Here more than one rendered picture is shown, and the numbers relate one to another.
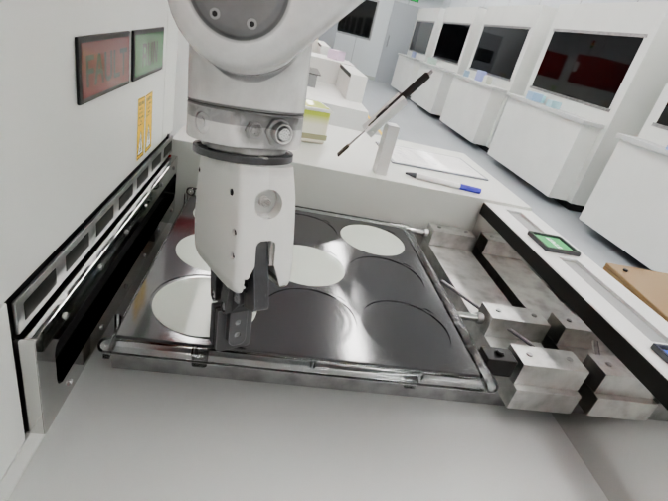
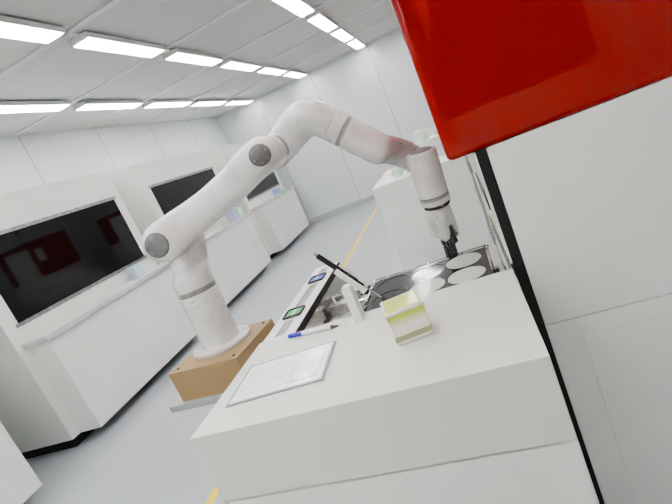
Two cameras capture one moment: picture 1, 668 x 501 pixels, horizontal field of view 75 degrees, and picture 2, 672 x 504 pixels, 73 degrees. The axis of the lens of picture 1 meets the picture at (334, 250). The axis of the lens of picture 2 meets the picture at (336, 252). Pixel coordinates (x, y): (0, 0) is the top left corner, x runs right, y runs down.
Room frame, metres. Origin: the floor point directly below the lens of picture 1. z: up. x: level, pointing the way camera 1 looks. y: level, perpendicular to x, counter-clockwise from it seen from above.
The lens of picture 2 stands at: (1.59, 0.46, 1.34)
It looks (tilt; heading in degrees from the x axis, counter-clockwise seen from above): 12 degrees down; 210
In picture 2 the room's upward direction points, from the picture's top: 23 degrees counter-clockwise
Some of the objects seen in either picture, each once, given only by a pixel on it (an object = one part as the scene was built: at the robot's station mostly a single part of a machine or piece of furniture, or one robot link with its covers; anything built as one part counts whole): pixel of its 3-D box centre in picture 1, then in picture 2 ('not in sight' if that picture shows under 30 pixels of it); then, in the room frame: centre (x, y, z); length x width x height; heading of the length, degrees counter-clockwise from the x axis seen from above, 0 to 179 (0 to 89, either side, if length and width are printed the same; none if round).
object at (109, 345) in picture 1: (314, 367); (428, 265); (0.31, -0.01, 0.90); 0.37 x 0.01 x 0.01; 102
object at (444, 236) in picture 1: (449, 236); not in sight; (0.72, -0.19, 0.89); 0.08 x 0.03 x 0.03; 102
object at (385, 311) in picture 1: (305, 265); (427, 287); (0.49, 0.03, 0.90); 0.34 x 0.34 x 0.01; 12
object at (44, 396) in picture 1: (127, 248); (505, 262); (0.43, 0.23, 0.89); 0.44 x 0.02 x 0.10; 12
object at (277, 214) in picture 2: not in sight; (252, 199); (-5.16, -4.68, 1.00); 1.80 x 1.08 x 2.00; 12
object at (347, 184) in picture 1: (344, 181); (376, 378); (0.88, 0.01, 0.89); 0.62 x 0.35 x 0.14; 102
